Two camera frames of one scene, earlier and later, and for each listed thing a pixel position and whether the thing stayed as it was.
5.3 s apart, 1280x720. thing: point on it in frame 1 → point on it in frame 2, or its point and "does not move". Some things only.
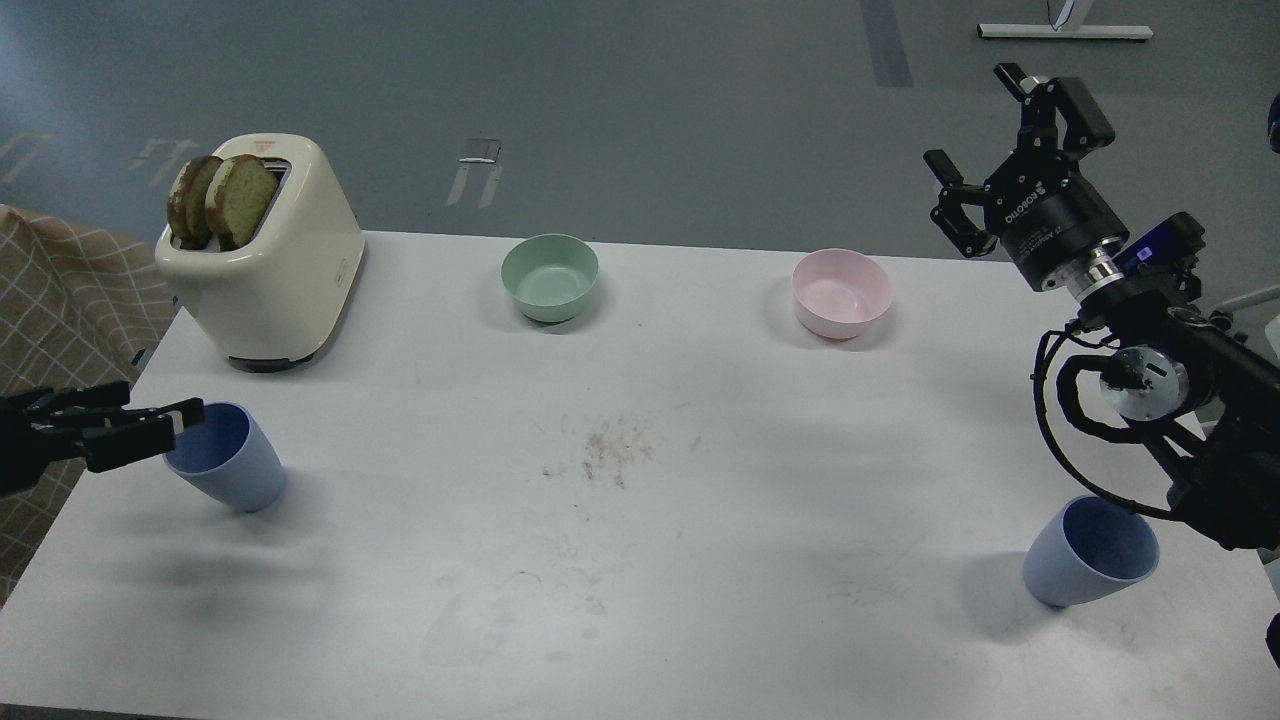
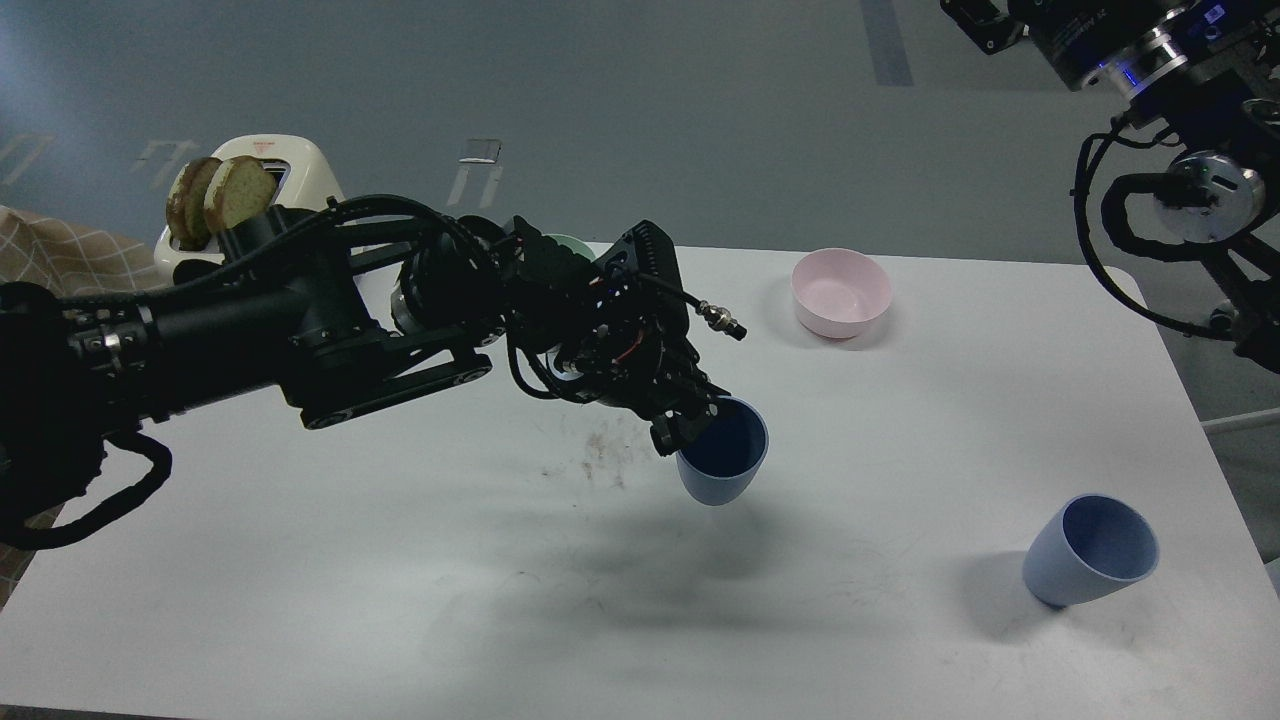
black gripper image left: (36, 428) → (614, 331)
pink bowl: (835, 290) does not move
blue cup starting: (229, 457) → (723, 462)
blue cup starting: (1086, 549) does not move
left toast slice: (186, 211) does not move
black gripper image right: (1046, 214) → (1077, 35)
